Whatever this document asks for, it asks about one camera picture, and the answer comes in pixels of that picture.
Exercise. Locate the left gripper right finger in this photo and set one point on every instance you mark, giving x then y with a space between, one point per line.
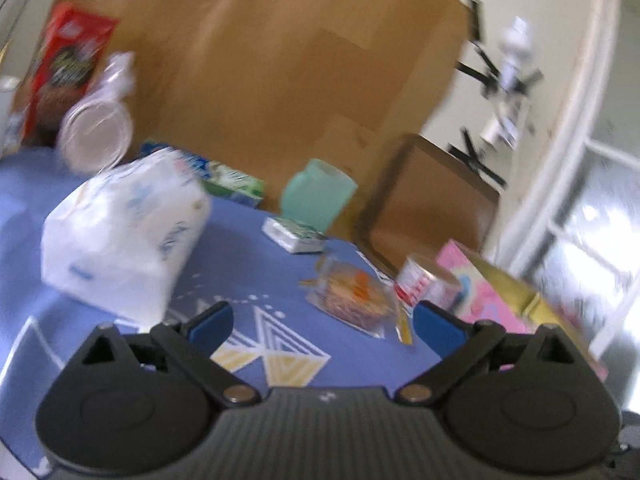
461 346

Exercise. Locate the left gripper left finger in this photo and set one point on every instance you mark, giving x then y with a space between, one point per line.
189 346

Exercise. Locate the packaged sesame cake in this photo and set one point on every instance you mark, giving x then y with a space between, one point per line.
357 298

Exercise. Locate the pink biscuit tin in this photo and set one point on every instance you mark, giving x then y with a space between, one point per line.
489 293

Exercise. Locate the white red-label can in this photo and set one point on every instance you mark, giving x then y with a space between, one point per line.
422 279

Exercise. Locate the blue patterned tablecloth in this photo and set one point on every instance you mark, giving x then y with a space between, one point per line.
233 261

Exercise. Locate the white tissue pack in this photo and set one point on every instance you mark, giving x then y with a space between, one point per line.
120 241

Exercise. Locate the small white-green soap pack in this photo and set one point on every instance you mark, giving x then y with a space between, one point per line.
294 237

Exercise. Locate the frosted glass window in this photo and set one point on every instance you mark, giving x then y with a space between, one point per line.
586 258

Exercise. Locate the green toothpaste box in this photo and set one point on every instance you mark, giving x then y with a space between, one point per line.
218 179

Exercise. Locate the teal plastic mug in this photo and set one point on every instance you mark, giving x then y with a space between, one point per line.
317 195

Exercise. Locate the bagged white plastic bowls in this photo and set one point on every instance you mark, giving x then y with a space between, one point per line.
97 131

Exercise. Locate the white power strip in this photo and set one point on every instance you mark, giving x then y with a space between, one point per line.
503 127

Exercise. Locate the wood-pattern board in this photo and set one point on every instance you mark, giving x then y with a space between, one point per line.
266 85

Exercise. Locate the white light bulb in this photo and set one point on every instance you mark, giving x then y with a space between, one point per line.
516 48

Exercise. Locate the red snack bag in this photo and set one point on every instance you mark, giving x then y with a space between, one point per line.
70 50

